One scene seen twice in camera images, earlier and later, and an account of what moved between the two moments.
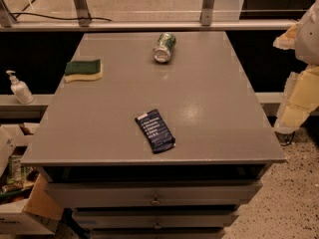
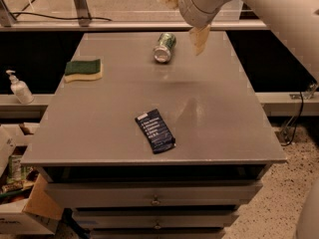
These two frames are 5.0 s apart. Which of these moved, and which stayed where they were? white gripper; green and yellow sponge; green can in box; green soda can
Moved: white gripper
Stayed: green and yellow sponge; green soda can; green can in box
